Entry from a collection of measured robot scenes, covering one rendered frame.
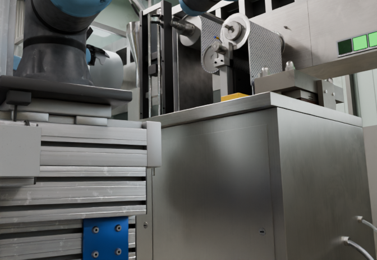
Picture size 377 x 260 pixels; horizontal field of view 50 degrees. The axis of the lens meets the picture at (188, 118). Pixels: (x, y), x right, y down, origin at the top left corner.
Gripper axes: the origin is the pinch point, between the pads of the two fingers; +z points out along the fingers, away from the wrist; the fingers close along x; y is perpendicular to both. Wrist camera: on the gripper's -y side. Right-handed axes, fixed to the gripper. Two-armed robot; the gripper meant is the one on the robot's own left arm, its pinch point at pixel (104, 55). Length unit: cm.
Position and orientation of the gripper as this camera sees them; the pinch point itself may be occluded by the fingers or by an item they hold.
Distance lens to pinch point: 184.7
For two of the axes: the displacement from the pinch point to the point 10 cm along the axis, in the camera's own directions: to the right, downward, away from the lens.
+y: -0.9, 9.9, -1.1
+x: 8.6, 0.2, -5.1
